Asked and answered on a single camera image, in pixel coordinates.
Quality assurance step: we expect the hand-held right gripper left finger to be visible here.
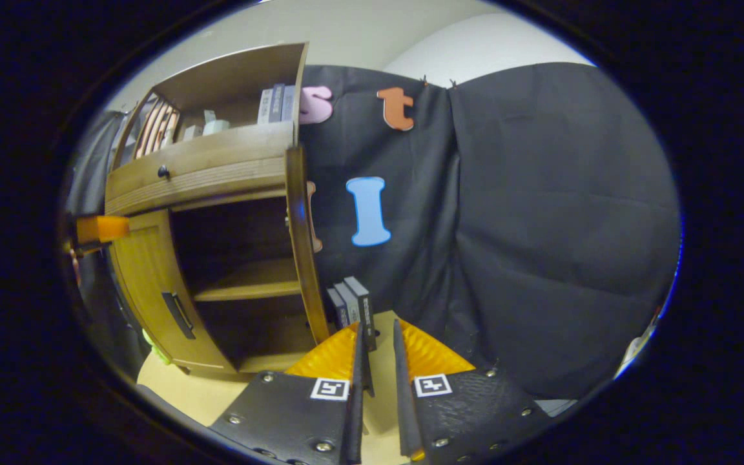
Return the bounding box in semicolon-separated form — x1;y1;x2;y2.
207;321;376;465

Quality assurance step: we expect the dark slim upright book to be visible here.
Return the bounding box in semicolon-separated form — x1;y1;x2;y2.
335;282;361;327
344;276;377;353
326;287;349;331

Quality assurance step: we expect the green frog plush toy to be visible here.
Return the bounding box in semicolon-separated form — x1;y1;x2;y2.
141;328;174;366

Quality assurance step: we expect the wooden double-door shoe cabinet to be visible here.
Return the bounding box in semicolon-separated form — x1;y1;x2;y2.
104;42;332;378

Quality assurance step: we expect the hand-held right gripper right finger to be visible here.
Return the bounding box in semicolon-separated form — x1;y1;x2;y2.
393;318;553;465

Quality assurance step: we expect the black door handle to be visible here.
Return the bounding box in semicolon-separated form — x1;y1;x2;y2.
161;291;197;340

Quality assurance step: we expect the wooden shoe cabinet door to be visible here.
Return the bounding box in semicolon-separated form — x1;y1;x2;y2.
284;147;332;344
108;208;238;377

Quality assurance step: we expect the wooden cabinet drawer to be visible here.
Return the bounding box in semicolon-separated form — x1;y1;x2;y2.
105;150;290;215

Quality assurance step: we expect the black backdrop cloth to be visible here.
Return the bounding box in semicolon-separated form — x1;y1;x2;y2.
65;61;681;401

